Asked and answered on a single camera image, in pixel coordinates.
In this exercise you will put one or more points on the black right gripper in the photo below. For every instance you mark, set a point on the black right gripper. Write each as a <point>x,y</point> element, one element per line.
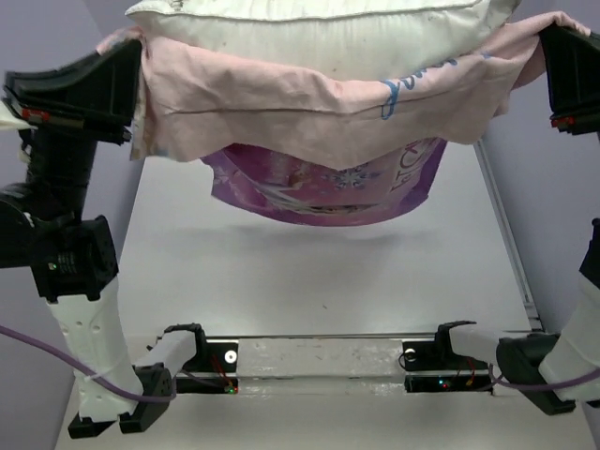
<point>575,75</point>

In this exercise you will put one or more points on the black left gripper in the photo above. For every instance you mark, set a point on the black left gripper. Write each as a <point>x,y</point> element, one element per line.
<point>105,84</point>

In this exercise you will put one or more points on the white pillow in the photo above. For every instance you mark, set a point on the white pillow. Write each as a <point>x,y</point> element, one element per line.
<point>343,39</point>

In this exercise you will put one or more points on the pink printed pillowcase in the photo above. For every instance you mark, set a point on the pink printed pillowcase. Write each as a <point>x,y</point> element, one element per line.
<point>290,144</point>

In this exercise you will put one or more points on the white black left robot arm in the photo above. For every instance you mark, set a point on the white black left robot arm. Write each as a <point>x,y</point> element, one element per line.
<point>75,268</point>

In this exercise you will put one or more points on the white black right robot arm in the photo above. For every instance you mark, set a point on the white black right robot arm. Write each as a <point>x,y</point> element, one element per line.
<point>553,371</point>

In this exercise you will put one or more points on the white foam front board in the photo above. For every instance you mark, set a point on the white foam front board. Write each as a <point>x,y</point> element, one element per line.
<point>350,416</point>

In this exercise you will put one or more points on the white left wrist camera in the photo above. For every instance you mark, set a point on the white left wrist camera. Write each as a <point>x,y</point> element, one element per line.
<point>10,116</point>

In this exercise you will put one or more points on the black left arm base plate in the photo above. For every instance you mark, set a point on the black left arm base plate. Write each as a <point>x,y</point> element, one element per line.
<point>213,372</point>

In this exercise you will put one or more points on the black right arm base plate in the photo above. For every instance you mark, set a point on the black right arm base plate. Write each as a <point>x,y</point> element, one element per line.
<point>429,371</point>

